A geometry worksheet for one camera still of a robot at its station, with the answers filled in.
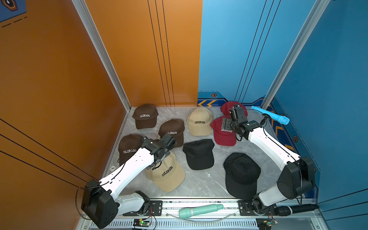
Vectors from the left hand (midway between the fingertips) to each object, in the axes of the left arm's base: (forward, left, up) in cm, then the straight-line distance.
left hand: (160, 154), depth 81 cm
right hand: (+19, -42, +7) cm, 46 cm away
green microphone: (-26, -18, -8) cm, 33 cm away
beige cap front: (-9, -4, -8) cm, 13 cm away
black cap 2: (-9, -45, -3) cm, 46 cm away
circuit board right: (-30, -55, -12) cm, 64 cm away
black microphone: (-25, -63, -8) cm, 68 cm away
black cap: (+5, -23, -9) cm, 25 cm away
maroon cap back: (+44, -45, -5) cm, 63 cm away
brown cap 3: (+8, +22, -3) cm, 23 cm away
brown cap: (+33, +16, -5) cm, 37 cm away
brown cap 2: (+23, -6, -6) cm, 25 cm away
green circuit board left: (-31, +7, -13) cm, 34 cm away
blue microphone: (+16, -70, +12) cm, 73 cm away
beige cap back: (+29, -24, -4) cm, 38 cm away
